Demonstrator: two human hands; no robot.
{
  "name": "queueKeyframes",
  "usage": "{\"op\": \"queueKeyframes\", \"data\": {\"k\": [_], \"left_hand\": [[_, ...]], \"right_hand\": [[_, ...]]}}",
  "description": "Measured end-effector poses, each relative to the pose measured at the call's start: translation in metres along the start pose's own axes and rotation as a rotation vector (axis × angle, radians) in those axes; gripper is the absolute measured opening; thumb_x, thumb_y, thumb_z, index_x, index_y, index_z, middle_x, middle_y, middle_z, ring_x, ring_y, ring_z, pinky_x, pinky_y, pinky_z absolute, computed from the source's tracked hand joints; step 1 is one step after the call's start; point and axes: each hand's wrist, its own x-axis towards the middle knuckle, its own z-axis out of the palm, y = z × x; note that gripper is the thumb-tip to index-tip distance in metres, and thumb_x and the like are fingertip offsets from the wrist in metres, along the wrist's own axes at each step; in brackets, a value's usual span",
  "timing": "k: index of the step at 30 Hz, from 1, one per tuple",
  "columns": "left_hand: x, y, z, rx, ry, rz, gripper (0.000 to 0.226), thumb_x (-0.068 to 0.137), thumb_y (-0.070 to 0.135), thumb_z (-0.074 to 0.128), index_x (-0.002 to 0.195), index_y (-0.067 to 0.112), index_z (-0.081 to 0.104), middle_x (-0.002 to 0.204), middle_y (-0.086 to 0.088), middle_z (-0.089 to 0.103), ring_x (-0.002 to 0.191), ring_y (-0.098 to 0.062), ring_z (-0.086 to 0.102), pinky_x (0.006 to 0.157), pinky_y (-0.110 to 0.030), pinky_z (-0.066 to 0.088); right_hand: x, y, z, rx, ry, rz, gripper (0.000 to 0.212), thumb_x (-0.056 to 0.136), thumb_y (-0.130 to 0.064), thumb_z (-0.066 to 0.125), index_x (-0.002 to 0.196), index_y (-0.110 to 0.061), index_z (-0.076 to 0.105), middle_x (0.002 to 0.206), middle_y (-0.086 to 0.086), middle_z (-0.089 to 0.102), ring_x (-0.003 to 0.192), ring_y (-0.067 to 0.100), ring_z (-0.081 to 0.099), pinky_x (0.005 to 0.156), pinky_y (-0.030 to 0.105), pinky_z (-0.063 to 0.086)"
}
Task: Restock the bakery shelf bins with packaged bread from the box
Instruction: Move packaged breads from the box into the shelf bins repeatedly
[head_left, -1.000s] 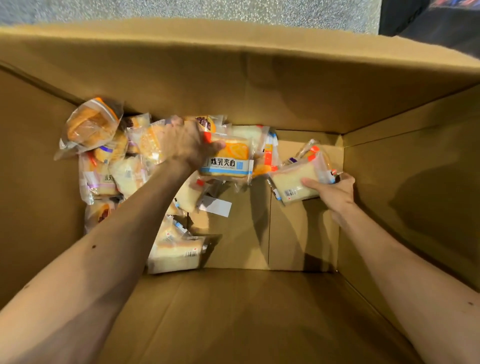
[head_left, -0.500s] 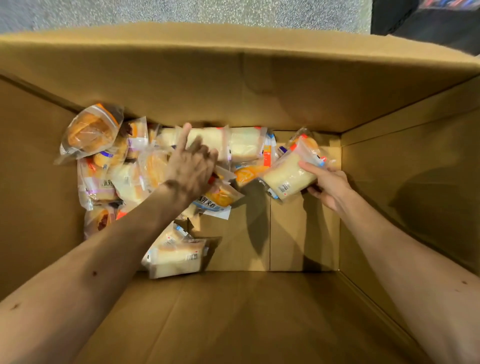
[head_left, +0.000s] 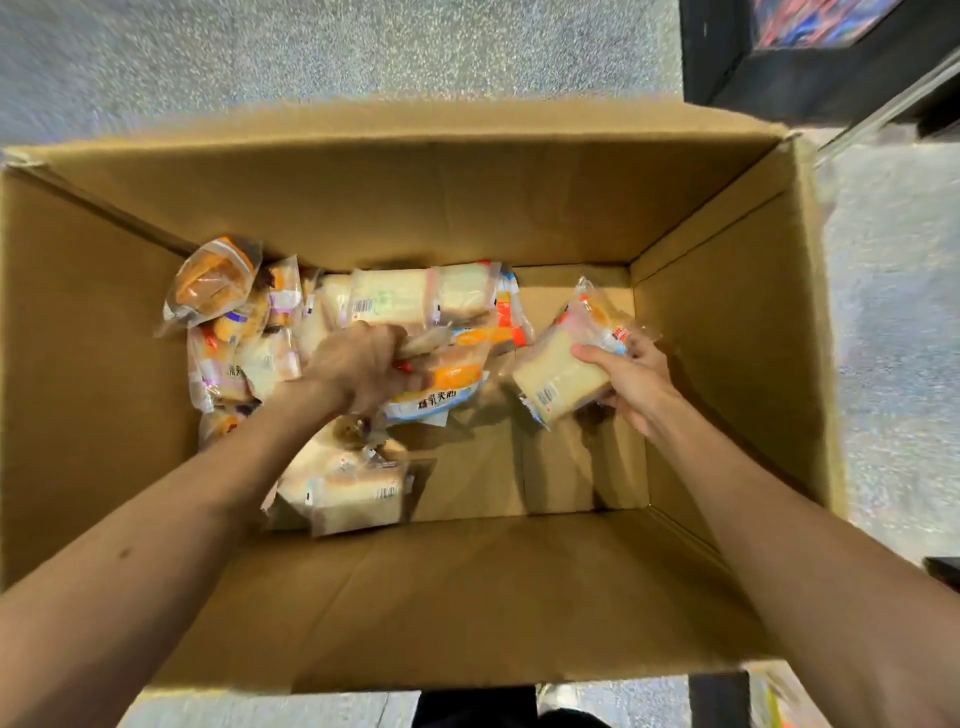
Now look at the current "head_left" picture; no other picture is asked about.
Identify white sliced bread packet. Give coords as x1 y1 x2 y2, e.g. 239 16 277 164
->
511 276 663 430

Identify person's right hand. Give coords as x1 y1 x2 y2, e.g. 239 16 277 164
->
570 333 681 441

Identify large brown cardboard box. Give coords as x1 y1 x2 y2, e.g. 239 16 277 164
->
0 97 850 696

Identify colourful goods on shelf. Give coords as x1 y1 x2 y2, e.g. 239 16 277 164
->
750 0 905 52

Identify orange blue label bread packet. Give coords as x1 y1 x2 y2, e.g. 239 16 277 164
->
378 351 493 426

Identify silver metal rail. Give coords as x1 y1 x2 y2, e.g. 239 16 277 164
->
812 46 960 165

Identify black object at edge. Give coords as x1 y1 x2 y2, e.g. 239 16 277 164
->
924 555 960 594

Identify person's black trousers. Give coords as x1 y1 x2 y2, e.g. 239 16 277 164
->
411 684 540 728

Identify black display shelf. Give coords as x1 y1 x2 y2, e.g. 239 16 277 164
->
678 0 960 138

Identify person's left forearm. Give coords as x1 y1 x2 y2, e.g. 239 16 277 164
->
0 375 355 728

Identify person's left hand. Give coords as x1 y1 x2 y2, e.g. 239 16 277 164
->
300 322 435 419

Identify person's right forearm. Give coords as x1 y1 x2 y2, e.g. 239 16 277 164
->
643 391 960 728

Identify pile of wrapped bread packs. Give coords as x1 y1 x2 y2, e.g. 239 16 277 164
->
153 235 538 539

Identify black post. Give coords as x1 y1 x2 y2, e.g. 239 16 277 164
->
688 672 752 728

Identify person's shoe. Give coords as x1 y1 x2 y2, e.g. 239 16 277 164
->
537 705 610 728

